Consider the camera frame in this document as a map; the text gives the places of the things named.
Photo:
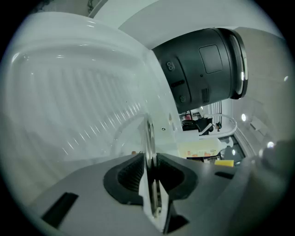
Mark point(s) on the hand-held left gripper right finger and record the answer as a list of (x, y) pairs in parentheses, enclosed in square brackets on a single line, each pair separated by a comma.
[(177, 179)]

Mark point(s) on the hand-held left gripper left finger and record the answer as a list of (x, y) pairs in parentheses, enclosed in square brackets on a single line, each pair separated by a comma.
[(124, 182)]

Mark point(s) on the yellow green sponge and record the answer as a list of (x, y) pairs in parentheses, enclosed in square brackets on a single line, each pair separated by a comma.
[(224, 163)]

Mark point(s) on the pale yellow pump bottle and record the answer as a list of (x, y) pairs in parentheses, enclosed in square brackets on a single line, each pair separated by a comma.
[(198, 147)]

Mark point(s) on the black cylindrical appliance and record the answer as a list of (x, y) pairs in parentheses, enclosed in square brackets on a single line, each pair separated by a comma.
[(202, 76)]

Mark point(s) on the white washboard sink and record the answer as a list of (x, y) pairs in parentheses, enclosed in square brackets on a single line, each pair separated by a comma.
[(69, 80)]

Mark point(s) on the white partition panel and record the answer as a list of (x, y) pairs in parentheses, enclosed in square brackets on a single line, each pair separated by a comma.
[(161, 23)]

